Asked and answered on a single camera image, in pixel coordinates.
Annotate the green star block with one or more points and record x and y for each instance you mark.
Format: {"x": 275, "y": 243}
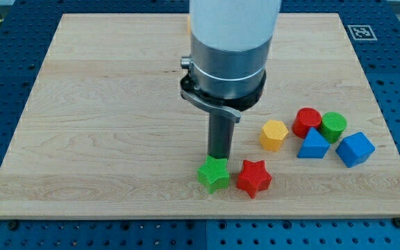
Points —
{"x": 213, "y": 174}

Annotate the yellow block behind arm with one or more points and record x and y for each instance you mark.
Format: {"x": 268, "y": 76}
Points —
{"x": 188, "y": 24}

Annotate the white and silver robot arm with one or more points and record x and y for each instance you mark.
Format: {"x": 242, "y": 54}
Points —
{"x": 229, "y": 46}

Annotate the red star block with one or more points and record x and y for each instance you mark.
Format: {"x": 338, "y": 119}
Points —
{"x": 253, "y": 177}

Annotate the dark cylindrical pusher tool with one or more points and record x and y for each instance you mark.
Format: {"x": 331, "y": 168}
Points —
{"x": 220, "y": 135}

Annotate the yellow hexagon block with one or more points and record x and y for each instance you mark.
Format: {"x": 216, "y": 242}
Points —
{"x": 273, "y": 135}

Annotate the light wooden board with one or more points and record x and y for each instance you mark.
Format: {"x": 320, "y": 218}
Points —
{"x": 105, "y": 133}

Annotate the red cylinder block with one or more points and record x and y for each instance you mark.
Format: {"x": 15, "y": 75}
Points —
{"x": 306, "y": 118}

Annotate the blue triangle block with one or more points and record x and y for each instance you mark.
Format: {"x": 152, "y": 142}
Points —
{"x": 314, "y": 145}

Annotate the green cylinder block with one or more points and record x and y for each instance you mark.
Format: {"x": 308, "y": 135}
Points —
{"x": 332, "y": 126}

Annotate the blue cube block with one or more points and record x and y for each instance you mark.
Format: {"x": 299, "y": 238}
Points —
{"x": 355, "y": 149}

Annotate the white fiducial marker tag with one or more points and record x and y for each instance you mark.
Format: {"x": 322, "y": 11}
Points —
{"x": 362, "y": 32}

